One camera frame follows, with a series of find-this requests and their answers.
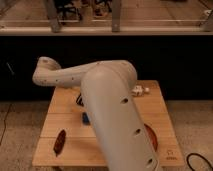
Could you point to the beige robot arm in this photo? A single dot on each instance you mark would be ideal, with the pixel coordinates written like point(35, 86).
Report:
point(106, 91)

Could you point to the small white toy block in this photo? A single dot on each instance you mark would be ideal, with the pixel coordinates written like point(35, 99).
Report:
point(140, 91)

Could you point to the blue sponge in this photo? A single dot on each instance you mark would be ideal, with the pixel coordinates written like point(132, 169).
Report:
point(85, 119)

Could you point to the wooden table board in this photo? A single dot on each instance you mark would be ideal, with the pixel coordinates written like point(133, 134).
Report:
point(81, 147)

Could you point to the orange plate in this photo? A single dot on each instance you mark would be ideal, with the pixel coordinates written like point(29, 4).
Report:
point(152, 136)

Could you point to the office chair base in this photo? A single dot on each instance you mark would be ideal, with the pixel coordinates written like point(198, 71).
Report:
point(66, 6)

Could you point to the metal railing frame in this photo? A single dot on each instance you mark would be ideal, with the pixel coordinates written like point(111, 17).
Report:
point(108, 17)

